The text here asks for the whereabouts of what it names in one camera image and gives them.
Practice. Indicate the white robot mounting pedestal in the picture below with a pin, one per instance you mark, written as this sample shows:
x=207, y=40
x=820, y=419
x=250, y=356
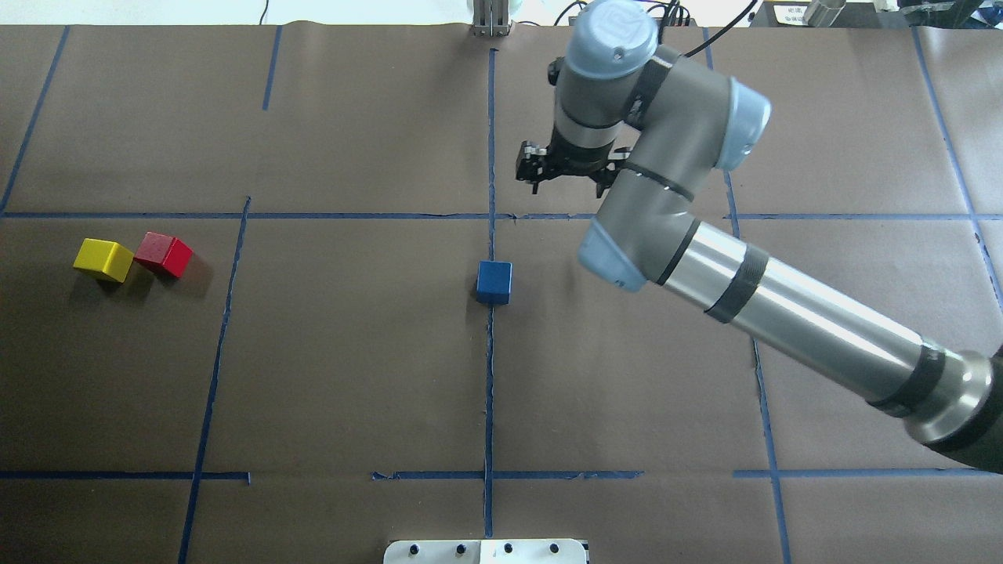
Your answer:
x=525, y=550

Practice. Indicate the yellow wooden cube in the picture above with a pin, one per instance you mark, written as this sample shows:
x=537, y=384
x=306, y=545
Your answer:
x=104, y=260

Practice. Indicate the metal cup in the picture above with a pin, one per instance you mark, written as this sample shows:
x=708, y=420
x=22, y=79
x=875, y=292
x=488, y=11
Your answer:
x=822, y=13

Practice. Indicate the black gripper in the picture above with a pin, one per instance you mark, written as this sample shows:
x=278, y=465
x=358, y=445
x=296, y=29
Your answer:
x=577, y=159

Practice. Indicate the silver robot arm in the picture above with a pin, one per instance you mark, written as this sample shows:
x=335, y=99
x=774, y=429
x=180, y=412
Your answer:
x=647, y=125

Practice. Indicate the blue wooden cube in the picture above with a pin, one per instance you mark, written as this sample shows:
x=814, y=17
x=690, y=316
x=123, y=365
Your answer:
x=494, y=282

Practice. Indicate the aluminium frame post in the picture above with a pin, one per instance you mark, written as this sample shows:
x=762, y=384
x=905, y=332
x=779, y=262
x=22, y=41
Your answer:
x=491, y=18

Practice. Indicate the red wooden cube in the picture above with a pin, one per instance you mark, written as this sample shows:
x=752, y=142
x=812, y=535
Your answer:
x=163, y=254

